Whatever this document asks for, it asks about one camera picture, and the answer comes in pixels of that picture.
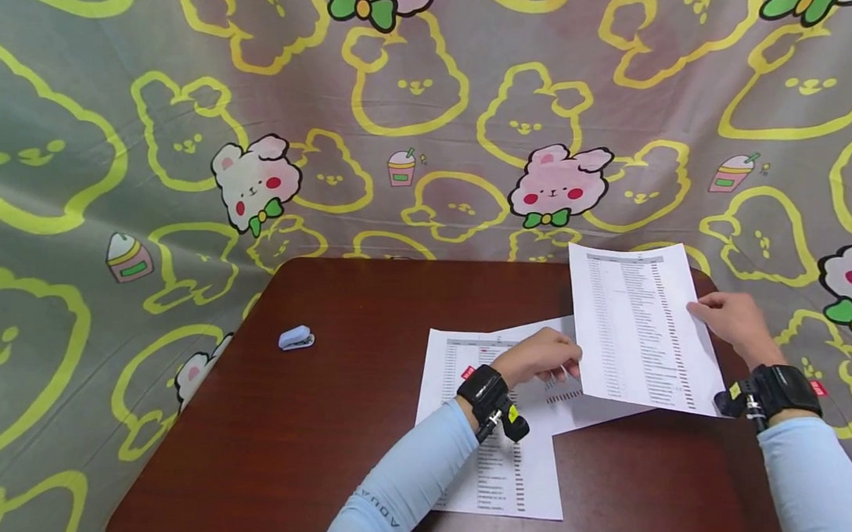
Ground person's left hand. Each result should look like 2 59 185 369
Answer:
489 325 585 391

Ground person's right hand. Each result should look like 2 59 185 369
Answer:
686 289 788 373

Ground printed white paper sheet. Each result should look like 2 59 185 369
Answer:
490 312 655 440
412 322 566 527
568 238 729 425

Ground black wrist band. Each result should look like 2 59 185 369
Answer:
711 361 828 437
455 363 531 446

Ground light blue stapler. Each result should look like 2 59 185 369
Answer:
277 325 316 352

